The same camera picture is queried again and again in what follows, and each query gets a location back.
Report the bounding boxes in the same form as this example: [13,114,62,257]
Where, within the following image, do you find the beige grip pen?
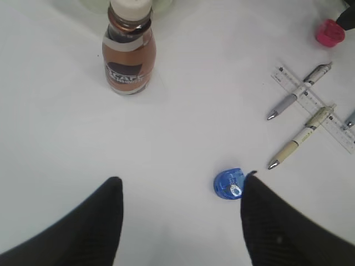
[267,104,336,170]

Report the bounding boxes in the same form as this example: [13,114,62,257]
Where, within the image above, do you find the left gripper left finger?
[1,177,123,265]

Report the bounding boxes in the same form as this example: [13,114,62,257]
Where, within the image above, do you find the clear plastic ruler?
[271,68,354,154]

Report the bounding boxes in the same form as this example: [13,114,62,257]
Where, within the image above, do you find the blue pencil sharpener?
[213,168,245,200]

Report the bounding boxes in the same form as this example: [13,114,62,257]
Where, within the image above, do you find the brown coffee drink bottle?
[102,0,156,95]

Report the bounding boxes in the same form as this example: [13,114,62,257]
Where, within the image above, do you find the grey grip pen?
[266,62,332,121]

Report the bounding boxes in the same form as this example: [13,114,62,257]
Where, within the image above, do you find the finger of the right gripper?
[336,5,355,31]

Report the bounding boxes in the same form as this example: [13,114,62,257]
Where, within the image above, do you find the blue clip pen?
[342,111,355,130]

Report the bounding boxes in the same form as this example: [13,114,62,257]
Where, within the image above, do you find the pink pencil sharpener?
[315,19,346,48]

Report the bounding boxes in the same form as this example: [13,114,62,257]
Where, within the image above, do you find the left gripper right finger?
[240,171,354,265]

